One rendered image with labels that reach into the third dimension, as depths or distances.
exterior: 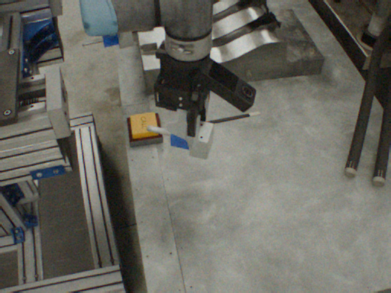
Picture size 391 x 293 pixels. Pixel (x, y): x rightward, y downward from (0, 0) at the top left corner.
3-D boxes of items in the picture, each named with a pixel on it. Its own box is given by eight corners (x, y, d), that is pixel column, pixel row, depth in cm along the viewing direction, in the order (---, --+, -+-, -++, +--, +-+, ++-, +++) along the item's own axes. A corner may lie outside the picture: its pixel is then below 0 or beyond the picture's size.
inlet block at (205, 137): (144, 145, 85) (141, 128, 81) (153, 127, 88) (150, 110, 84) (206, 159, 82) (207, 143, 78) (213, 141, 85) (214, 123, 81)
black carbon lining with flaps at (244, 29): (165, 58, 107) (163, 30, 100) (157, 25, 117) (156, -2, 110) (288, 45, 112) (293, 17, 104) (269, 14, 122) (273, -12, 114)
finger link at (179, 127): (168, 141, 81) (169, 101, 75) (198, 148, 80) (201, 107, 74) (163, 151, 78) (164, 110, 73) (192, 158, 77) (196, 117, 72)
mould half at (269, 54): (147, 95, 108) (143, 56, 98) (137, 39, 124) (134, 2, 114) (320, 74, 114) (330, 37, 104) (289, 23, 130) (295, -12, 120)
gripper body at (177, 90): (169, 82, 78) (166, 31, 69) (213, 91, 76) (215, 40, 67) (155, 110, 73) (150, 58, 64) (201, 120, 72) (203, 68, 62)
